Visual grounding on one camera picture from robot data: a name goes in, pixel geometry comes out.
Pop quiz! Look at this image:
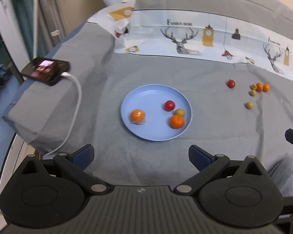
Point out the red tomato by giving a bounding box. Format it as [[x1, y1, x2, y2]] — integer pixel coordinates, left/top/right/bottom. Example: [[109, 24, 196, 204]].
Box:
[[164, 100, 175, 112], [227, 79, 236, 89]]

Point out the orange in plate front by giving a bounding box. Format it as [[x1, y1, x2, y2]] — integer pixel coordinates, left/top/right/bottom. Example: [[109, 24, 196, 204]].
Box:
[[169, 115, 185, 129]]

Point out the green fruit in plate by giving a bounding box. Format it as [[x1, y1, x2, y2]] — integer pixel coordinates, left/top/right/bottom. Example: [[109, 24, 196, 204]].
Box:
[[175, 108, 186, 117]]

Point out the grey bed sheet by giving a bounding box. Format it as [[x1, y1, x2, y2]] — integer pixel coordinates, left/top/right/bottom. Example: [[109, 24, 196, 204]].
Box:
[[4, 23, 293, 196]]

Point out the red tomato in plate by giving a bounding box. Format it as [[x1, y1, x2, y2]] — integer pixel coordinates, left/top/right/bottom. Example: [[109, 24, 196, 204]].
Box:
[[164, 100, 175, 112]]

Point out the small yellow-green fruit lone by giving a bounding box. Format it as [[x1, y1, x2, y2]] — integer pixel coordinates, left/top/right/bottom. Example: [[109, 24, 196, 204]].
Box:
[[246, 101, 254, 109]]

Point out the wrapped orange in plate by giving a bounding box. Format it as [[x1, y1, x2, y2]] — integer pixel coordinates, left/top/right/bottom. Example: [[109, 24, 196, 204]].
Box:
[[130, 109, 146, 124]]

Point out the yellow-green fruit middle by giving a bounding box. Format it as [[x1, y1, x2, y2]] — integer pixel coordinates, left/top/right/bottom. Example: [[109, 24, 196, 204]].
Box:
[[249, 90, 256, 97]]

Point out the blue plastic plate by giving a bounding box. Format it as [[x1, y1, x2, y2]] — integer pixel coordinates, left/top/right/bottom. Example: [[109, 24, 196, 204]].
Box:
[[120, 84, 193, 142]]

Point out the small yellow-green fruit near kumquats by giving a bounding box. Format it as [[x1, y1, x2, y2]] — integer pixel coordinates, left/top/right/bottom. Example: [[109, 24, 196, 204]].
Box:
[[250, 84, 257, 90]]

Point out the orange kumquat left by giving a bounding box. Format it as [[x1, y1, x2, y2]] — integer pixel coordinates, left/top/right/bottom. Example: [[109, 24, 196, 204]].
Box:
[[256, 82, 264, 92]]

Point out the orange kumquat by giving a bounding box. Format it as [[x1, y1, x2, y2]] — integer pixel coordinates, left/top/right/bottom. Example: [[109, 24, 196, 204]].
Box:
[[256, 82, 264, 92], [263, 84, 270, 92]]

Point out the orange kumquat right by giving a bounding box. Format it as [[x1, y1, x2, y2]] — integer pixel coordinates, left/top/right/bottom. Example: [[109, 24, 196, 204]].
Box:
[[263, 84, 270, 92]]

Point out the black smartphone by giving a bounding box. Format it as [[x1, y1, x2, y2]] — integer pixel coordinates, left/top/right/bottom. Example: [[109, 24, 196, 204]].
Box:
[[21, 57, 70, 86]]

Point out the printed white quilt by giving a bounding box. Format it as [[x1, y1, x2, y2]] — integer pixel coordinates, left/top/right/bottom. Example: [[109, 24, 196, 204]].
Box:
[[88, 0, 293, 81]]

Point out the grey curtain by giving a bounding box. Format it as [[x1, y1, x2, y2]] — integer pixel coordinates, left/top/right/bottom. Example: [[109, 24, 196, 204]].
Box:
[[33, 0, 66, 58]]

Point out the white charging cable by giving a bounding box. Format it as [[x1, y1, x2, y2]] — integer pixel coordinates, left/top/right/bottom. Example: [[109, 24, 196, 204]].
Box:
[[42, 71, 82, 158]]

